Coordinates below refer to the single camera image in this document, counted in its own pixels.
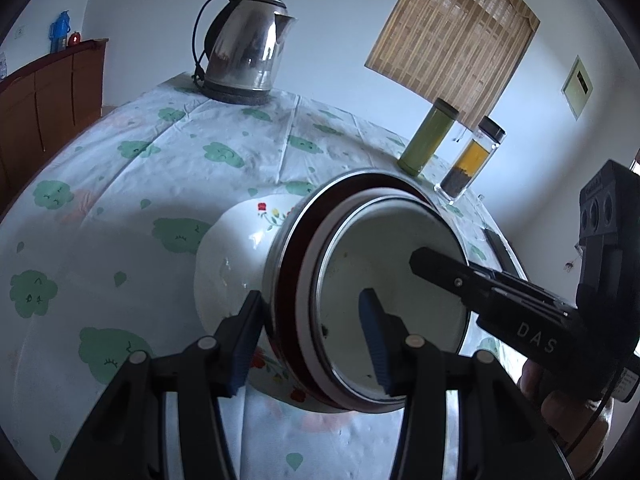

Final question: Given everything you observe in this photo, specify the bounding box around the stainless steel bowl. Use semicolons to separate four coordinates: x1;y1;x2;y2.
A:
265;169;476;413

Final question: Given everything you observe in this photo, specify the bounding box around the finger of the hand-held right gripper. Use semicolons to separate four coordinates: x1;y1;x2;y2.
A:
409;246;571;314

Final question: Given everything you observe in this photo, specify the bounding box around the blue water bottle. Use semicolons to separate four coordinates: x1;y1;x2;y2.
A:
49;10;71;53

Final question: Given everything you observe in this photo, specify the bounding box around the black smartphone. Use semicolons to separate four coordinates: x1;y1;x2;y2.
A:
484;228;528;281

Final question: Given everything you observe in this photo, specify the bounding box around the glass tea bottle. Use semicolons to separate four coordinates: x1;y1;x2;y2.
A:
434;116;507;205

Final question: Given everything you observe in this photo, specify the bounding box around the stainless steel electric kettle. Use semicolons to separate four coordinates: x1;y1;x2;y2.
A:
192;0;298;93

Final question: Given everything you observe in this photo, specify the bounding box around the red plastic cup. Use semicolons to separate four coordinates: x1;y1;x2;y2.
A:
280;176;472;411

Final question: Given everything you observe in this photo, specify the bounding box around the wall electrical panel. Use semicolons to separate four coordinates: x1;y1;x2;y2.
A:
561;55;596;121

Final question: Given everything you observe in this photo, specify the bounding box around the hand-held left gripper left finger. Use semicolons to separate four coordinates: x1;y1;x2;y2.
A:
55;290;263;480

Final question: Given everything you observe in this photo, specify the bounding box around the person's right hand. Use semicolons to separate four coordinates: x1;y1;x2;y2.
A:
517;360;611;442

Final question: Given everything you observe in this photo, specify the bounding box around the red flower white plate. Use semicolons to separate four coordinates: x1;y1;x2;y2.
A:
192;195;351;413

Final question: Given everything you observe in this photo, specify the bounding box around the black kettle base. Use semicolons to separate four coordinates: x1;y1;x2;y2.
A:
200;80;273;107

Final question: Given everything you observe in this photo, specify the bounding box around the white enamel bowl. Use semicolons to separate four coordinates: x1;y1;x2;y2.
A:
312;195;471;401

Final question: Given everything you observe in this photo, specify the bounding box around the green thermos bottle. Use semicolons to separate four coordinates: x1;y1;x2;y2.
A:
397;98;458;177

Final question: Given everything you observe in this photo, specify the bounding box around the bamboo window blind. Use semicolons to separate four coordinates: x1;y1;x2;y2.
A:
365;0;542;131

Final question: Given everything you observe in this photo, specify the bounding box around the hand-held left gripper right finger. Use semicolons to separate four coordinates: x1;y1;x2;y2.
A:
358;287;576;480

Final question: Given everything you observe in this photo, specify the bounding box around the black cable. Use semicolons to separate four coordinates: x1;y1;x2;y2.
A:
550;390;618;480

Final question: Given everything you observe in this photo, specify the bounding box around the brown wooden sideboard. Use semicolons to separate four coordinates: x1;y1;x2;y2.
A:
0;37;110;211

